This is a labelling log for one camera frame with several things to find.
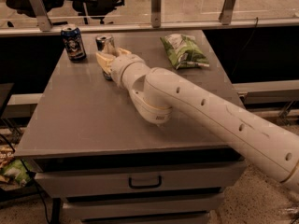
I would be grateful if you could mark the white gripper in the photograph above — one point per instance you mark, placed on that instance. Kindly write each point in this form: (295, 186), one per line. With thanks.
(119, 67)

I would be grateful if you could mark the silver redbull can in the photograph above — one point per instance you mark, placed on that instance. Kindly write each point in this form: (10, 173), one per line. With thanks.
(105, 43)

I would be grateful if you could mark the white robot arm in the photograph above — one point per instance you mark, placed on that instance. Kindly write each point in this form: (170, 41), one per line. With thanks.
(155, 92)

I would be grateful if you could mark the dark blue soda can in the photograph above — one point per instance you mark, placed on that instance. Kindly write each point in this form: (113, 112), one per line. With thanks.
(73, 43)

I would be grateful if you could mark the green chip bag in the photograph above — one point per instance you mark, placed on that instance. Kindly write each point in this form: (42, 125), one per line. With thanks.
(183, 51)

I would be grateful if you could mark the grey drawer cabinet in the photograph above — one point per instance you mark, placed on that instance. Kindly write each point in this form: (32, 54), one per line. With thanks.
(85, 139)

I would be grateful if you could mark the snack bags on floor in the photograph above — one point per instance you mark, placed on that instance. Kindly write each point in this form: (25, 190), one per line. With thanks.
(11, 169)

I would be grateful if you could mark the middle metal bracket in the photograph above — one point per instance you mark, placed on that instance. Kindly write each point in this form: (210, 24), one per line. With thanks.
(156, 13)

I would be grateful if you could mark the metal bracket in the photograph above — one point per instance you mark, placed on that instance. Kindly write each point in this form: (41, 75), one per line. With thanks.
(226, 15)
(42, 18)
(156, 13)

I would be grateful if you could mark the left metal bracket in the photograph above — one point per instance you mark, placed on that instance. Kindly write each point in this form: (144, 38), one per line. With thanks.
(42, 18)

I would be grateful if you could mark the right metal bracket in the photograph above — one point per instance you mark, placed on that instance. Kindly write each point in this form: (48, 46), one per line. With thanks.
(226, 15)

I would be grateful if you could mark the black drawer handle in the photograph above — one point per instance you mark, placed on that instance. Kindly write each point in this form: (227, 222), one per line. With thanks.
(145, 183)

